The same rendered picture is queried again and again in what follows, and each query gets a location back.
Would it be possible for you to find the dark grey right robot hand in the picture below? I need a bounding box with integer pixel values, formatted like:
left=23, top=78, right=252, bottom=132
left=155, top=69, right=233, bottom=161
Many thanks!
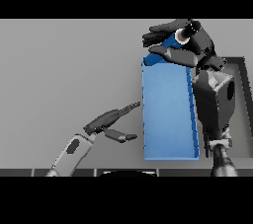
left=141, top=19, right=228, bottom=73

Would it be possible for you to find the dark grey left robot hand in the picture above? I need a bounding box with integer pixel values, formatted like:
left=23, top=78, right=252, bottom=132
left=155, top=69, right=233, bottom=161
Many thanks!
left=82, top=101, right=141, bottom=144

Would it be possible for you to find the blue pipe with ringed end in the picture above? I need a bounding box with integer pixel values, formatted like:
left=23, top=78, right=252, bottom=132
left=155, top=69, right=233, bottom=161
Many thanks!
left=160, top=20, right=203, bottom=50

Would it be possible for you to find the blue bin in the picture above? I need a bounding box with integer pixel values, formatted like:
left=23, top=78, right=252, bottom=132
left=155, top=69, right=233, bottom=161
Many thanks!
left=141, top=51, right=201, bottom=161

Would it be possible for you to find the dark strip with pale lines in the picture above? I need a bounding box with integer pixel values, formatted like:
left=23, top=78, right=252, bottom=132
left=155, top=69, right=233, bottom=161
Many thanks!
left=0, top=168, right=253, bottom=178

